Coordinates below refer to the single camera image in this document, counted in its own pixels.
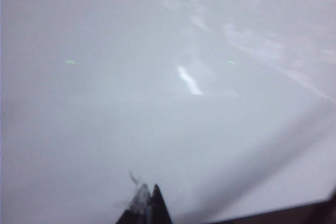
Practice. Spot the white whiteboard black frame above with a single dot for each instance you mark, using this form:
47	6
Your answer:
105	77

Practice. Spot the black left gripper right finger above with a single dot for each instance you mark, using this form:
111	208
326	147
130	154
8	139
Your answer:
159	208

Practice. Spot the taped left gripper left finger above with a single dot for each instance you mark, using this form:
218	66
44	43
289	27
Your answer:
137	208

